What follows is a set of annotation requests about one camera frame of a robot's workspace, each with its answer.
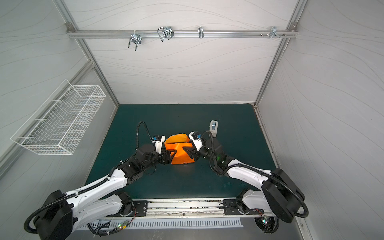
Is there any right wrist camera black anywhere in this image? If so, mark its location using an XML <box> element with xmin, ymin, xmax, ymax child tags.
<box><xmin>188</xmin><ymin>131</ymin><xmax>215</xmax><ymax>152</ymax></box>

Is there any white vent strip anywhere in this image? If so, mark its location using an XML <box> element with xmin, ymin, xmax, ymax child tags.
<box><xmin>76</xmin><ymin>218</ymin><xmax>244</xmax><ymax>231</ymax></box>

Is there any left black cable bundle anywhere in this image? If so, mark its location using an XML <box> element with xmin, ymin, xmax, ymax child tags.
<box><xmin>86</xmin><ymin>220</ymin><xmax>137</xmax><ymax>237</ymax></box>

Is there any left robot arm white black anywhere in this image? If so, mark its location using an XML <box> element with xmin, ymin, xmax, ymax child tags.
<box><xmin>24</xmin><ymin>145</ymin><xmax>177</xmax><ymax>240</ymax></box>

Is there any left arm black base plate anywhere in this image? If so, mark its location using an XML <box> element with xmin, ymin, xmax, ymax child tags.
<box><xmin>119</xmin><ymin>200</ymin><xmax>149</xmax><ymax>217</ymax></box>

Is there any metal u-bolt clamp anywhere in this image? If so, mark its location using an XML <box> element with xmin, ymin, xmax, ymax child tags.
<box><xmin>128</xmin><ymin>33</ymin><xmax>142</xmax><ymax>51</ymax></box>
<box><xmin>157</xmin><ymin>26</ymin><xmax>175</xmax><ymax>42</ymax></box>

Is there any right black cable coil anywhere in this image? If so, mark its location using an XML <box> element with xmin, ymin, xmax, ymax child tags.
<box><xmin>254</xmin><ymin>214</ymin><xmax>280</xmax><ymax>235</ymax></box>

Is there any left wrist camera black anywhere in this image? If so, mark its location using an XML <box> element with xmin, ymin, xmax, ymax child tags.
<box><xmin>136</xmin><ymin>121</ymin><xmax>165</xmax><ymax>154</ymax></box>

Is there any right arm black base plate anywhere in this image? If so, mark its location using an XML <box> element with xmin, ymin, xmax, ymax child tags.
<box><xmin>218</xmin><ymin>199</ymin><xmax>265</xmax><ymax>216</ymax></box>

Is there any orange wrapping paper sheet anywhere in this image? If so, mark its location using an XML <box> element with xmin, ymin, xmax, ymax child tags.
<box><xmin>165</xmin><ymin>134</ymin><xmax>195</xmax><ymax>165</ymax></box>

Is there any aluminium cross rail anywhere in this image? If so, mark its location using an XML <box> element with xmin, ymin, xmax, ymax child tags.
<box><xmin>67</xmin><ymin>29</ymin><xmax>299</xmax><ymax>39</ymax></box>

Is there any white wire basket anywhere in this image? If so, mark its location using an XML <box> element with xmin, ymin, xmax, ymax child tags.
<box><xmin>11</xmin><ymin>80</ymin><xmax>106</xmax><ymax>156</ymax></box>

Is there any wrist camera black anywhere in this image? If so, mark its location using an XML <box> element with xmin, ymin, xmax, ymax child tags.
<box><xmin>188</xmin><ymin>131</ymin><xmax>215</xmax><ymax>152</ymax></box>
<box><xmin>136</xmin><ymin>121</ymin><xmax>165</xmax><ymax>154</ymax></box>

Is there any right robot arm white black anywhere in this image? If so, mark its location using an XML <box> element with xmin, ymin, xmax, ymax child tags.
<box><xmin>183</xmin><ymin>144</ymin><xmax>309</xmax><ymax>223</ymax></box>

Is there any green table mat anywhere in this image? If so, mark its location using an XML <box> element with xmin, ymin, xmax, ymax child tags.
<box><xmin>87</xmin><ymin>104</ymin><xmax>276</xmax><ymax>199</ymax></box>

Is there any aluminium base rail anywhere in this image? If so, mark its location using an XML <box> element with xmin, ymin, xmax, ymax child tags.
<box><xmin>59</xmin><ymin>196</ymin><xmax>307</xmax><ymax>221</ymax></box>

